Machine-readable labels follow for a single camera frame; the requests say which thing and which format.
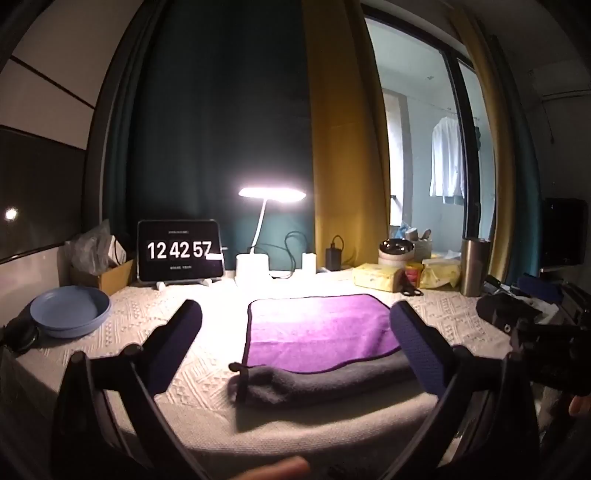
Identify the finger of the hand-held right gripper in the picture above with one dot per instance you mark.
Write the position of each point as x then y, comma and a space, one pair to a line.
503, 310

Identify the yellow plastic packet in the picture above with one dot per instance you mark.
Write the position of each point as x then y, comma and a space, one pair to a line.
441, 274

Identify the clear plastic bag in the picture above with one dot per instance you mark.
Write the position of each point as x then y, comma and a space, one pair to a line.
92, 249

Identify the black door frame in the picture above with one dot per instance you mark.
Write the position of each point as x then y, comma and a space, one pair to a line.
464, 138

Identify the white tablet stand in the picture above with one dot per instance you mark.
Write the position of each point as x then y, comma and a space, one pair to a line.
161, 285

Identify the white pot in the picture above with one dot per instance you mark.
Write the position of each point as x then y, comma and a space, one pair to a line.
395, 261

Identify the white charger block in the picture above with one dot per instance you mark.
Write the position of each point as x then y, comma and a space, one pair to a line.
308, 263

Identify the red yellow snack packet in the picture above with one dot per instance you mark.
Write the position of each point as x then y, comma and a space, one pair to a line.
413, 273

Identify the person's right hand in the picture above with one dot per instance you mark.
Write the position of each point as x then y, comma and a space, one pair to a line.
581, 406

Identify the dark green curtain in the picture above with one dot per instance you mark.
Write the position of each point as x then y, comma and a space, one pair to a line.
524, 184
217, 115

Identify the yellow tissue packet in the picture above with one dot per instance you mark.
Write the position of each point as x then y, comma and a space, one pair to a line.
376, 277

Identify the grey towel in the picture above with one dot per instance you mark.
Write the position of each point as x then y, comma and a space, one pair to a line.
323, 383

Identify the steel tumbler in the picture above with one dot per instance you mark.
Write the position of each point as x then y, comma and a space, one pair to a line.
474, 267

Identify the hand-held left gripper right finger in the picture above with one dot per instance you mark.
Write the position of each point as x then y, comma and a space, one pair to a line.
418, 348

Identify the black tablet with clock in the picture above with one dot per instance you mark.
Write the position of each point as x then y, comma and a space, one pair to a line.
180, 249

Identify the blue plastic bowl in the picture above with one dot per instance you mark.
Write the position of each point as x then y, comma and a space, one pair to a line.
69, 311

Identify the yellow curtain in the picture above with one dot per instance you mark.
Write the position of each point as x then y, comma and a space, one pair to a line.
494, 138
348, 152

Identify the white hanging shirt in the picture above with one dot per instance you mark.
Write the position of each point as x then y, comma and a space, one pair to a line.
447, 157

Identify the white desk lamp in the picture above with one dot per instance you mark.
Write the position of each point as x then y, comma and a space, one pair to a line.
253, 270

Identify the black headphones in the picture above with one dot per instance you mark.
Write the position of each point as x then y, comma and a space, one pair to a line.
18, 334

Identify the black scissors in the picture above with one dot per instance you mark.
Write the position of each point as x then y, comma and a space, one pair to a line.
410, 290

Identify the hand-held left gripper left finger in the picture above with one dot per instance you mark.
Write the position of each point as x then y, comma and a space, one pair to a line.
178, 339

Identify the cardboard box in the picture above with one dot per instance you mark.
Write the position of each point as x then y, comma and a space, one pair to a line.
113, 277

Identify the white knitted table cover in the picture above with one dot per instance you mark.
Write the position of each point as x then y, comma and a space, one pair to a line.
207, 374

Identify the purple towel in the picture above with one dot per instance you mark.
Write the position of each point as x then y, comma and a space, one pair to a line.
318, 327

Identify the black power adapter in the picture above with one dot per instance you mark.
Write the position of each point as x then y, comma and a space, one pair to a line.
334, 259

